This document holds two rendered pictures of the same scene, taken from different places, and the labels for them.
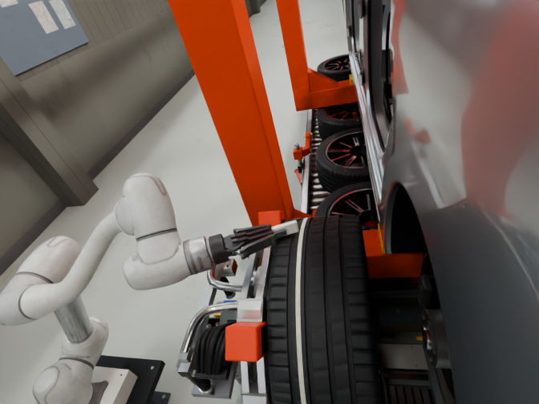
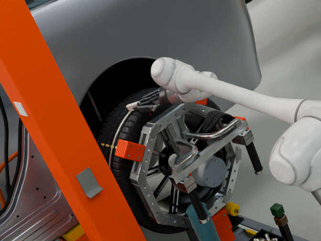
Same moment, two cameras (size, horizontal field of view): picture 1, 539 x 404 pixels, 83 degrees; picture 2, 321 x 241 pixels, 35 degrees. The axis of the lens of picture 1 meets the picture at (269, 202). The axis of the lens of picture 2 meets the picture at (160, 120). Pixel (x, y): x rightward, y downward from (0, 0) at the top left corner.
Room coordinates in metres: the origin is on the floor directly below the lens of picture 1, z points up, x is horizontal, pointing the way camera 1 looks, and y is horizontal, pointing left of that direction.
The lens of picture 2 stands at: (2.02, 1.45, 1.90)
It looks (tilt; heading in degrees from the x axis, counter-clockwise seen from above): 22 degrees down; 224
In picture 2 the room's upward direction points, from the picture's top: 24 degrees counter-clockwise
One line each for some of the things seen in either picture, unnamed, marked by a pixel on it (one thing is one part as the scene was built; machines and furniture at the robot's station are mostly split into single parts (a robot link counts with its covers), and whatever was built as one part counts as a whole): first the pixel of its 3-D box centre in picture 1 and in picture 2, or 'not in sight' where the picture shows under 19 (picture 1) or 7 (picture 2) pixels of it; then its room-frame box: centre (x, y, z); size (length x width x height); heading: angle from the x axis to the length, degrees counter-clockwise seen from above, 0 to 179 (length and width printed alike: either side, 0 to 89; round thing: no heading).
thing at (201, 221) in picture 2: (224, 283); (197, 204); (0.77, 0.26, 0.83); 0.04 x 0.04 x 0.16
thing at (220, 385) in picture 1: (223, 344); not in sight; (0.75, 0.40, 0.44); 0.43 x 0.17 x 0.03; 162
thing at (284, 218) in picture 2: not in sight; (281, 219); (0.56, 0.46, 0.59); 0.04 x 0.04 x 0.04; 72
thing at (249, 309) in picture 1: (277, 321); (189, 165); (0.54, 0.09, 0.85); 0.54 x 0.07 x 0.54; 162
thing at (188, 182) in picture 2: (223, 267); (183, 182); (0.76, 0.23, 0.93); 0.09 x 0.05 x 0.05; 72
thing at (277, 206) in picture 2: not in sight; (277, 210); (0.56, 0.46, 0.64); 0.04 x 0.04 x 0.04; 72
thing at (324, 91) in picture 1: (338, 82); not in sight; (2.73, -0.92, 0.69); 0.52 x 0.17 x 0.35; 72
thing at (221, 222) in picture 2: not in sight; (211, 226); (0.53, 0.05, 0.48); 0.16 x 0.12 x 0.17; 72
